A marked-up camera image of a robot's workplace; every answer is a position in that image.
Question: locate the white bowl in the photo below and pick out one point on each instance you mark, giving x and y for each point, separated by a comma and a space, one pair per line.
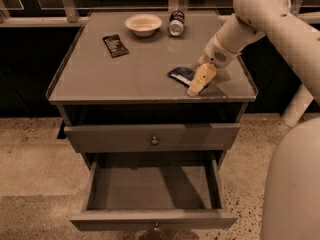
143, 25

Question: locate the closed grey top drawer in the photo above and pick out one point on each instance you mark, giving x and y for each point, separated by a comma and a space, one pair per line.
136, 138

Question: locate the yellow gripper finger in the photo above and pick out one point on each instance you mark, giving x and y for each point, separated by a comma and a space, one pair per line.
204, 74

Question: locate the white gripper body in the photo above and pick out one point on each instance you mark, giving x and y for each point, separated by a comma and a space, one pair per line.
216, 53

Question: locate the metal window frame rail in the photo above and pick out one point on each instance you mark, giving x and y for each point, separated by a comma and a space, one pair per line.
66, 4

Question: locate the grey drawer cabinet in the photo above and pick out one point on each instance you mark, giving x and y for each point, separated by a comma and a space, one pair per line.
92, 88

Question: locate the open grey middle drawer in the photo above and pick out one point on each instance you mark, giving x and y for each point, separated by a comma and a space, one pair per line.
142, 191

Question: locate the tipped soda can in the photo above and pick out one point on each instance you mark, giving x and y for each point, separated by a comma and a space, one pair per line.
176, 23

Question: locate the brass drawer knob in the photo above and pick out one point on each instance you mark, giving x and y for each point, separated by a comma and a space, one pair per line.
153, 234
154, 141

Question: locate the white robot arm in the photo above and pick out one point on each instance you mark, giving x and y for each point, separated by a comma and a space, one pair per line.
297, 42

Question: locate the blue rxbar blueberry wrapper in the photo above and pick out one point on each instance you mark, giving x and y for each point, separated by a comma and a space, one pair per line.
182, 75

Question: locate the brass top drawer knob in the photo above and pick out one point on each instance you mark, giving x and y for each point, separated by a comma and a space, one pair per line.
154, 141

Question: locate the brass middle drawer knob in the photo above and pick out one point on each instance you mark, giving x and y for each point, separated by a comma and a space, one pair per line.
153, 234

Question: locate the black snack packet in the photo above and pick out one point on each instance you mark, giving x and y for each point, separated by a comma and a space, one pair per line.
115, 46

